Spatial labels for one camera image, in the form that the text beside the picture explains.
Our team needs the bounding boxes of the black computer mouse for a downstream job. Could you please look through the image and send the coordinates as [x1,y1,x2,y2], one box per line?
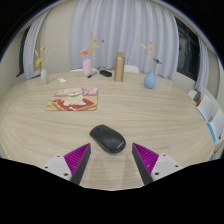
[89,124,127,154]

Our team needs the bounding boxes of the orange and blue dried flowers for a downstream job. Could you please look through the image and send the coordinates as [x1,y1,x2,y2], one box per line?
[139,41,163,73]

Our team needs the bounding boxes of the narrow white curtain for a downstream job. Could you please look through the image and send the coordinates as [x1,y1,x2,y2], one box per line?
[194,36,210,92]
[22,9,51,81]

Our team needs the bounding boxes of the pale green vase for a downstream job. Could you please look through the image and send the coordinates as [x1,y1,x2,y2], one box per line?
[40,68,50,85]

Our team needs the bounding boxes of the pink vase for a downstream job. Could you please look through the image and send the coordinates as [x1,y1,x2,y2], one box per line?
[82,58,93,78]

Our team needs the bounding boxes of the white and blue chairs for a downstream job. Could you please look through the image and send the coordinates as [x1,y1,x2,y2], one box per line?
[187,85,224,162]

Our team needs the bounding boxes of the pink and yellow dried flowers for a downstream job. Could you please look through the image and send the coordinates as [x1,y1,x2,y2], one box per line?
[79,35,105,61]

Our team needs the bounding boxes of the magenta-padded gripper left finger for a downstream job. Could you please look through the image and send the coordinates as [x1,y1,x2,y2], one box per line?
[42,142,92,186]

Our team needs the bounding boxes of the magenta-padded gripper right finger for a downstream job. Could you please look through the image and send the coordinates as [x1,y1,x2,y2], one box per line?
[131,142,183,186]

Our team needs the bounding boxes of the small black box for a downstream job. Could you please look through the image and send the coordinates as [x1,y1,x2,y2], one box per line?
[99,69,113,78]

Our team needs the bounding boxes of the cartoon dog print mouse pad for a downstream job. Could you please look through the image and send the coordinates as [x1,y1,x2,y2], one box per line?
[44,86,100,112]

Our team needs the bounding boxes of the blue vase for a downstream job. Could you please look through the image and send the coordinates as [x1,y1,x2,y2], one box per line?
[143,70,157,90]

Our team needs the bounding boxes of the wide white curtain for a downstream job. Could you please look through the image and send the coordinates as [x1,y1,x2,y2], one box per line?
[69,0,180,80]

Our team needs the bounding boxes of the dark window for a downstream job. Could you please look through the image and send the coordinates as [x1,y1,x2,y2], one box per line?
[174,16,201,82]
[15,26,31,78]

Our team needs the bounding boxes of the bronze metal drink bottle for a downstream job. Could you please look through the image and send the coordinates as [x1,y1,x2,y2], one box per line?
[113,51,127,83]

